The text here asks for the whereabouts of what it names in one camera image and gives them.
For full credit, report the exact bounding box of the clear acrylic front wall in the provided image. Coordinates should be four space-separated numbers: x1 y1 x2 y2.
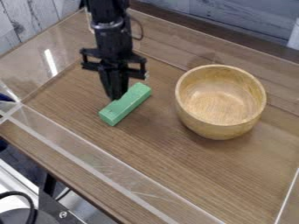
0 81 226 224

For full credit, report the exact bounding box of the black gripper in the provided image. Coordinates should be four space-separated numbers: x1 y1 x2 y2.
80 20 146 100

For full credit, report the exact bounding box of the green rectangular block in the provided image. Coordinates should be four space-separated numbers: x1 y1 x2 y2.
98 82 152 126

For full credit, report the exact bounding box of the black table leg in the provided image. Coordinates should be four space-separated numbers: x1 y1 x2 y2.
43 174 58 197

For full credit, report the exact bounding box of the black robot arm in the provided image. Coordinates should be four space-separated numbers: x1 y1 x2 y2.
79 0 147 100

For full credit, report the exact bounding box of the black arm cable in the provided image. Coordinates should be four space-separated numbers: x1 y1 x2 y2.
127 14 146 42

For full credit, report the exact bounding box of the grey metal bracket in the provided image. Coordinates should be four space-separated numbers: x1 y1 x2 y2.
36 192 87 224

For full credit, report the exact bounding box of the brown wooden bowl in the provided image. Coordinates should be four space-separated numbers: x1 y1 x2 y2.
175 64 267 140

